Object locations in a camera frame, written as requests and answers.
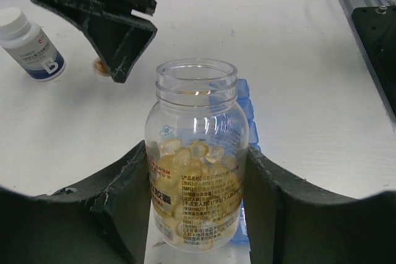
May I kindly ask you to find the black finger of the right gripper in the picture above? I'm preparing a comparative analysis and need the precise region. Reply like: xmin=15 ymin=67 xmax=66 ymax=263
xmin=31 ymin=0 xmax=157 ymax=83

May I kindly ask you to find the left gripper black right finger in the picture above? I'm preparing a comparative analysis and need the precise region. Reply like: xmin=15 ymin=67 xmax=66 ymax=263
xmin=243 ymin=147 xmax=395 ymax=263

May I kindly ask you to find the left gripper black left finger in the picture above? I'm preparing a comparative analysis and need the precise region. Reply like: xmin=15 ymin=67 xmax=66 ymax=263
xmin=1 ymin=142 xmax=151 ymax=263

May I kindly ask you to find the clear bottle cap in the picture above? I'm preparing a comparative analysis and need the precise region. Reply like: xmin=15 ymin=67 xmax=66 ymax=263
xmin=92 ymin=58 xmax=111 ymax=77

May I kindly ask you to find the blue weekly pill organizer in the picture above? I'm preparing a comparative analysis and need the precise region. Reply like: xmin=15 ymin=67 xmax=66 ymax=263
xmin=228 ymin=79 xmax=259 ymax=251

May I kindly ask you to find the clear capsule bottle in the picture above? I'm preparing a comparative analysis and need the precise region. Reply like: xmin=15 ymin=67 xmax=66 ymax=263
xmin=145 ymin=59 xmax=249 ymax=253

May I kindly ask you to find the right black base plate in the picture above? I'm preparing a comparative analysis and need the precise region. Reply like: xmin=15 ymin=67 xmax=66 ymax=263
xmin=351 ymin=6 xmax=395 ymax=112

